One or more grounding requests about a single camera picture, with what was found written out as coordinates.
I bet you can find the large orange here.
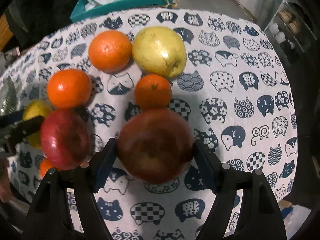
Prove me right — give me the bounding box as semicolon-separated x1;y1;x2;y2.
88;30;132;73

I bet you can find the white shoe rack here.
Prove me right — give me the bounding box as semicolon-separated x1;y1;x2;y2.
264;0;319;67

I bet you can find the red apple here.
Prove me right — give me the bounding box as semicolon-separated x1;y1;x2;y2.
117;108;194;184
40;109;91;170

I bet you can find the person's hand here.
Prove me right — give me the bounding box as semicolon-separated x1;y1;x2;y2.
0;159;12;203

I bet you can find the black hanging coat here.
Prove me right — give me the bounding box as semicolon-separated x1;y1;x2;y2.
1;0;78;51

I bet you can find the cat-patterned white blue tablecloth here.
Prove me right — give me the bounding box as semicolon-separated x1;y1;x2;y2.
1;8;297;239

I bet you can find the orange tangerine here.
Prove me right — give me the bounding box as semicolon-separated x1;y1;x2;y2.
47;69;92;108

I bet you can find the green patterned bowl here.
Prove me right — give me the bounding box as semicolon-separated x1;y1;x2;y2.
0;77;17;116

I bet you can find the teal cardboard box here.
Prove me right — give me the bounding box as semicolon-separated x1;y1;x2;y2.
70;0;177;23

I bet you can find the small tangerine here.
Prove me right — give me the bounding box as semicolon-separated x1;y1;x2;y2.
135;74;172;111
39;158;54;179

